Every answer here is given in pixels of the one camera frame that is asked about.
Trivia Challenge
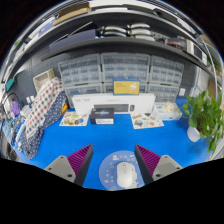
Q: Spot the teal item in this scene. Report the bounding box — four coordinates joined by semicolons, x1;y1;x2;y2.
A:
4;77;16;93

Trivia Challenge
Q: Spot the small yellow item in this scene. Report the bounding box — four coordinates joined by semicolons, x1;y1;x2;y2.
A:
60;103;69;115

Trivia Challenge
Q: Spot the green plant in white pot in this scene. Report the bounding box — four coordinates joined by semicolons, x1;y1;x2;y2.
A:
182;90;224;154

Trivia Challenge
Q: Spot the dark wall shelf unit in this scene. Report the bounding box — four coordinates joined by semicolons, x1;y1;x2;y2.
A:
4;0;218;73

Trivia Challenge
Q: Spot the white dotted checkered cloth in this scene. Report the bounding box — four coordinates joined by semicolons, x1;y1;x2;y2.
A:
24;76;65;138

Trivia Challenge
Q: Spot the round blue rabbit mouse pad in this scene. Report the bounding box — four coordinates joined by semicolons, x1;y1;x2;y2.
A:
98;150;146;192

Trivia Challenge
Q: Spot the white plastic basket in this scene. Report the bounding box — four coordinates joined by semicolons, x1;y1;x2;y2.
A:
32;68;56;93

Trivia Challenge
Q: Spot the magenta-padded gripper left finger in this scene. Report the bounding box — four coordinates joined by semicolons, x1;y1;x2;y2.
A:
44;144;95;187

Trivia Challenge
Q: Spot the yellow and blue box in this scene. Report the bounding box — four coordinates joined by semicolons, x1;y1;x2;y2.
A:
112;78;141;97

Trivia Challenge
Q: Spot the grey computer mouse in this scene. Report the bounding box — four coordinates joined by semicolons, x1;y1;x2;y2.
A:
115;161;138;190

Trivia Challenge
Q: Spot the small black box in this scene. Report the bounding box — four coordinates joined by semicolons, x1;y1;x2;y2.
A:
89;107;115;126

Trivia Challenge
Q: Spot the long white keyboard box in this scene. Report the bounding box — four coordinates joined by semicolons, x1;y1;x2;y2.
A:
71;92;157;115

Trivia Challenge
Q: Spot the navy dotted cloth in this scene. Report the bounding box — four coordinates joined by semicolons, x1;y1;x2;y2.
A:
20;90;68;160

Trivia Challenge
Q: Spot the white and blue glove box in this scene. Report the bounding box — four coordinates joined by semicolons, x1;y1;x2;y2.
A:
153;101;184;121

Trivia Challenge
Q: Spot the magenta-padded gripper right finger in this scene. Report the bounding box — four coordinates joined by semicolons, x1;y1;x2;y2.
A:
134;144;184;185

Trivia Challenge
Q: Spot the purple item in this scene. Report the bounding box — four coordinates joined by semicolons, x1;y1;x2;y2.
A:
9;100;22;118

